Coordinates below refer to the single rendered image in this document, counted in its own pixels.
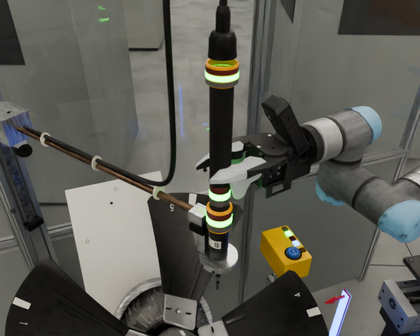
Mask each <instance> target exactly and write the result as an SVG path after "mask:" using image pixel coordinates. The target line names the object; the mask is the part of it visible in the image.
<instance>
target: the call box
mask: <svg viewBox="0 0 420 336"><path fill-rule="evenodd" d="M285 226H286V227H287V228H288V231H290V232H291V233H292V235H290V236H294V237H295V238H296V236H295V235H294V234H293V232H292V231H291V230H290V228H289V227H288V226H287V225H284V226H282V227H285ZM282 227H278V228H274V229H270V230H267V231H263V232H262V234H261V245H260V251H261V252H262V254H263V255H264V257H265V258H266V260H267V262H268V263H269V264H270V266H271V268H272V270H273V271H274V272H275V274H276V276H277V277H278V278H279V277H280V276H282V275H283V274H284V273H286V272H287V271H288V270H292V271H294V272H296V274H298V276H299V277H300V278H302V277H305V276H308V274H309V268H310V264H311V260H312V257H311V256H310V254H309V253H308V251H307V250H306V252H304V253H302V252H300V254H299V256H298V258H291V257H289V256H288V255H287V249H288V248H290V247H296V248H297V249H299V248H302V247H304V246H303V245H302V244H301V242H300V241H299V240H298V238H296V240H295V241H298V242H299V244H300V245H298V246H294V244H293V241H291V240H290V239H289V237H290V236H287V235H286V234H285V232H286V231H283V230H282Z"/></svg>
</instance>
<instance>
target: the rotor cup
mask: <svg viewBox="0 0 420 336"><path fill-rule="evenodd" d="M197 329H198V327H196V331H194V330H189V329H185V328H182V327H178V326H174V325H170V324H168V323H165V322H163V318H162V317H161V318H159V319H158V320H156V321H155V322H153V323H152V324H151V325H150V326H149V327H148V329H147V330H146V333H148V334H150V335H154V336H199V335H198V332H197ZM180 331H183V332H184V333H185V334H186V335H182V334H181V333H180Z"/></svg>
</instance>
